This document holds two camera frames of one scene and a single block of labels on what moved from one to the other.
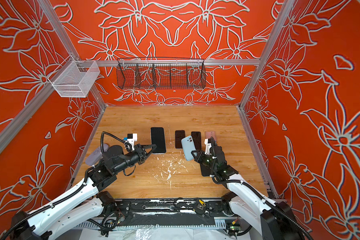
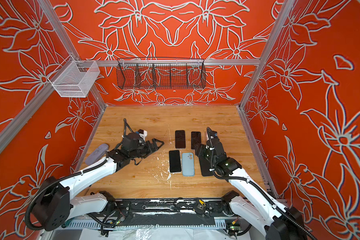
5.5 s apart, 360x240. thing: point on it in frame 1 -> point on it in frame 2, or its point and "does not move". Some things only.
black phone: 157,136 -> 175,161
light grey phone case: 188,146 -> 188,164
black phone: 179,134 does not move
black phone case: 205,170 does not move
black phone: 196,137 does not move
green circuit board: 235,228 does not move
